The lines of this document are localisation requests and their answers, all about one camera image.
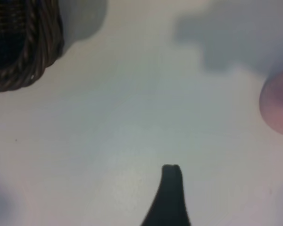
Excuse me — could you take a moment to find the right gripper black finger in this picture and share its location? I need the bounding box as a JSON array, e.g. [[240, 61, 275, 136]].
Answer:
[[140, 164, 191, 226]]

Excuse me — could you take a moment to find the pink peach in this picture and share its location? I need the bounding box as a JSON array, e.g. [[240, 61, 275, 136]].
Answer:
[[258, 65, 283, 137]]

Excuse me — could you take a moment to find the dark brown wicker basket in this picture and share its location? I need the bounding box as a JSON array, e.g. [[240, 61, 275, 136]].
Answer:
[[0, 0, 66, 95]]

